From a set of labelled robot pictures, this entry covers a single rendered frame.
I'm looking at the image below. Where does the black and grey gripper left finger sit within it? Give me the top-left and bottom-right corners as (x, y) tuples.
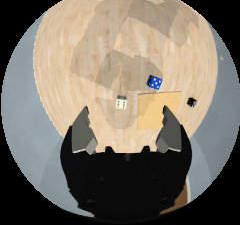
(60, 106), (98, 189)

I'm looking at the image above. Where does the blue die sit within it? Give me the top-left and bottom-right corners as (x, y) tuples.
(147, 75), (162, 90)

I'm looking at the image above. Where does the tan square mat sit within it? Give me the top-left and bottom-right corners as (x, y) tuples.
(137, 91), (182, 131)

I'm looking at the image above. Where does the white die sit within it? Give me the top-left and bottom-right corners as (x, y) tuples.
(116, 95), (127, 109)

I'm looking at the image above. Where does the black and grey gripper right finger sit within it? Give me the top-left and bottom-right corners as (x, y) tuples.
(155, 105), (192, 187)

